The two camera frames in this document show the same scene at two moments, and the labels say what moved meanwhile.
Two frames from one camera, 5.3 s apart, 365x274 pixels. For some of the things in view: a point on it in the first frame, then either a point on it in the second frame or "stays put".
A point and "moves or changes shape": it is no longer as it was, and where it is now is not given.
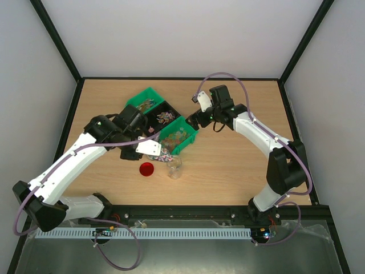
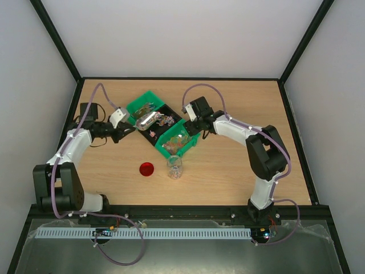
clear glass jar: (174, 167) stays put
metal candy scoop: (165, 156) → (146, 120)
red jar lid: (146, 169) stays put
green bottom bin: (178, 136) moves or changes shape
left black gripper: (126, 156) → (122, 127)
